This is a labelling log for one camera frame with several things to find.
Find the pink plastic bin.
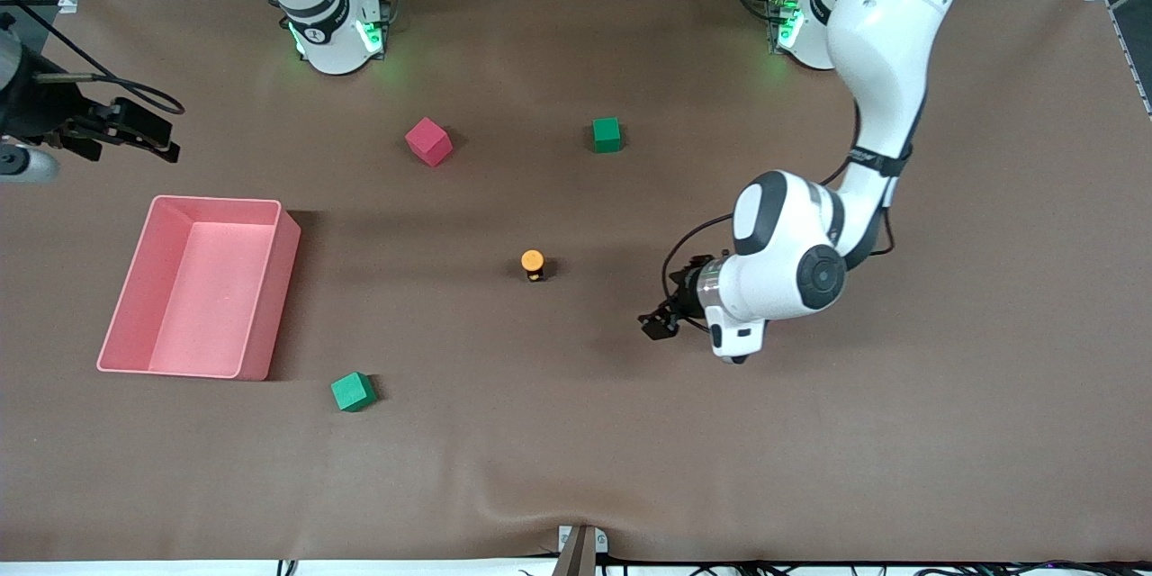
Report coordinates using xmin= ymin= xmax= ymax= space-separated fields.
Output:
xmin=96 ymin=195 xmax=302 ymax=382

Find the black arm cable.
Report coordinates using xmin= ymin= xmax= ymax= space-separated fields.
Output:
xmin=661 ymin=90 xmax=928 ymax=307
xmin=0 ymin=0 xmax=187 ymax=118

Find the brown table mat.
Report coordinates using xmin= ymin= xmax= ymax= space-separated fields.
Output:
xmin=0 ymin=0 xmax=1152 ymax=563

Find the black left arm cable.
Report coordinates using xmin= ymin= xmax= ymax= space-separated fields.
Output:
xmin=661 ymin=90 xmax=928 ymax=307

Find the pink foam cube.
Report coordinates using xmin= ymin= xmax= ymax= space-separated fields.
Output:
xmin=404 ymin=117 xmax=454 ymax=168

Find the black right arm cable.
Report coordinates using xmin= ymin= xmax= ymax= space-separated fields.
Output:
xmin=0 ymin=0 xmax=187 ymax=118

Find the metal table edge bracket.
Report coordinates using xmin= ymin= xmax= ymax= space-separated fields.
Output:
xmin=556 ymin=525 xmax=610 ymax=576

